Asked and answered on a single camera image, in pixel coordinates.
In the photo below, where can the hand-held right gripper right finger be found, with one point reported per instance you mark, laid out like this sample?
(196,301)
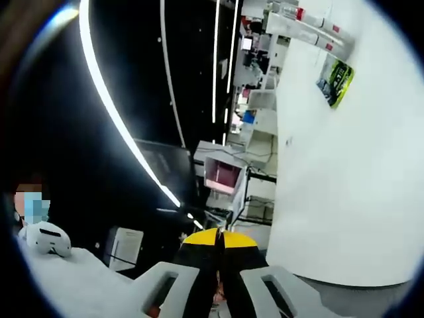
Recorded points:
(251,288)

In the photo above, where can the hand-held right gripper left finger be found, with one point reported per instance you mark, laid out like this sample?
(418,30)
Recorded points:
(185,285)

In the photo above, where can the white skincare tube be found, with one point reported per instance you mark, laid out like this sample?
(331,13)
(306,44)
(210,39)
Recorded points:
(338,44)

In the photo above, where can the red collar skincare bottle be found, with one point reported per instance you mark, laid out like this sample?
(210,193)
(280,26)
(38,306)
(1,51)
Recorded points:
(299,15)

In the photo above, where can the white ceiling device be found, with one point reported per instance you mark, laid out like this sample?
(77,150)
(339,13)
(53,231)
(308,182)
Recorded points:
(126,246)

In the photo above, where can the person's grey shirt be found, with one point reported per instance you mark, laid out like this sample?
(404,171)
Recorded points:
(73,285)

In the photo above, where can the monitor with purple screen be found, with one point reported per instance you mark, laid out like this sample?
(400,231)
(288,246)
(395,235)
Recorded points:
(223,175)

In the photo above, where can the dark hanging panel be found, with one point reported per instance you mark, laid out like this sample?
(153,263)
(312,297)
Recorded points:
(165,169)

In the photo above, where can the white chest device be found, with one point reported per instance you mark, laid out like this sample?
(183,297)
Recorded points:
(46,236)

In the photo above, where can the white ceiling light strip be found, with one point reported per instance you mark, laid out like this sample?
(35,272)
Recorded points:
(216,66)
(109,99)
(232,66)

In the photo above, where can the green black packet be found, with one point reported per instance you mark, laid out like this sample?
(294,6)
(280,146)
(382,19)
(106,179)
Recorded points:
(336,84)

